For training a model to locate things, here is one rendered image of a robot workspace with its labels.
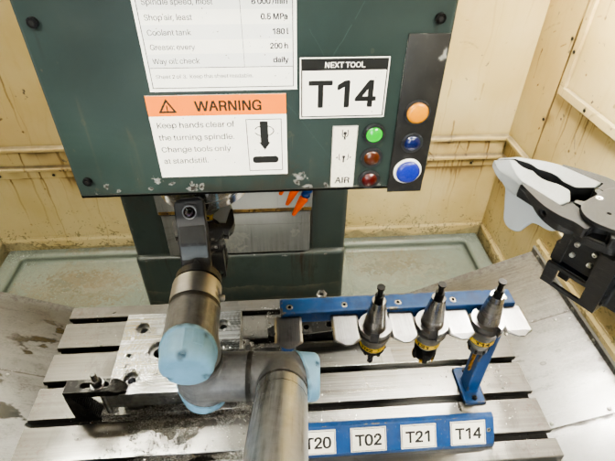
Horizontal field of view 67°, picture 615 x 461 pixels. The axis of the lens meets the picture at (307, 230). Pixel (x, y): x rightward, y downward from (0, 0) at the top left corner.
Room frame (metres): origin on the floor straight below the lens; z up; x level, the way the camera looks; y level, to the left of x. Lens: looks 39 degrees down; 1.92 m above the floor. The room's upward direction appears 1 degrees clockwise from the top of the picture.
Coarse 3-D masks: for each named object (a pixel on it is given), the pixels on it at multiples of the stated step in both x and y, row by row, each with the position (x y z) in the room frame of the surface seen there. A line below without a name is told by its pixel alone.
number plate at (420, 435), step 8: (408, 424) 0.52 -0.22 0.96; (416, 424) 0.52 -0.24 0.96; (424, 424) 0.52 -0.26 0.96; (432, 424) 0.52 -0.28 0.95; (408, 432) 0.50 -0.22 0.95; (416, 432) 0.51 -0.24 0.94; (424, 432) 0.51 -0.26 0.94; (432, 432) 0.51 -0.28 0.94; (408, 440) 0.49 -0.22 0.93; (416, 440) 0.49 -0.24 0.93; (424, 440) 0.49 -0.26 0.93; (432, 440) 0.50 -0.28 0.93; (408, 448) 0.48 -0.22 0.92
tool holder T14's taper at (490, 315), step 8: (488, 296) 0.59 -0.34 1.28; (504, 296) 0.58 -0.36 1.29; (488, 304) 0.58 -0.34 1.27; (496, 304) 0.57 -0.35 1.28; (480, 312) 0.59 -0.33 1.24; (488, 312) 0.57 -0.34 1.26; (496, 312) 0.57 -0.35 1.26; (480, 320) 0.58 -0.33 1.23; (488, 320) 0.57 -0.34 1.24; (496, 320) 0.57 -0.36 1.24
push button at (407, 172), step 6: (408, 162) 0.50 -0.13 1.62; (414, 162) 0.51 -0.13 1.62; (402, 168) 0.50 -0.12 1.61; (408, 168) 0.50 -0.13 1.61; (414, 168) 0.50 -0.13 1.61; (396, 174) 0.50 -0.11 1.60; (402, 174) 0.50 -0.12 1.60; (408, 174) 0.50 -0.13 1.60; (414, 174) 0.50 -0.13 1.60; (402, 180) 0.50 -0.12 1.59; (408, 180) 0.50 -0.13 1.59
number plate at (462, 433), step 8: (456, 424) 0.52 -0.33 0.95; (464, 424) 0.52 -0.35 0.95; (472, 424) 0.52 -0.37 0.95; (480, 424) 0.52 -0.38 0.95; (456, 432) 0.51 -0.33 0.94; (464, 432) 0.51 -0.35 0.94; (472, 432) 0.51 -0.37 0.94; (480, 432) 0.51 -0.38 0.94; (456, 440) 0.50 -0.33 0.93; (464, 440) 0.50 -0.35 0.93; (472, 440) 0.50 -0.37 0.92; (480, 440) 0.50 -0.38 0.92
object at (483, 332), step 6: (474, 312) 0.60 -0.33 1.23; (474, 318) 0.59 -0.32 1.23; (474, 324) 0.58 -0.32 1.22; (480, 324) 0.57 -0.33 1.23; (504, 324) 0.57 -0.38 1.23; (480, 330) 0.56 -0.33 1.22; (486, 330) 0.56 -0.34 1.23; (492, 330) 0.56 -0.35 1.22; (498, 330) 0.57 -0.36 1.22; (480, 336) 0.56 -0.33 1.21; (486, 336) 0.56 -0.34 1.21; (498, 336) 0.56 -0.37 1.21
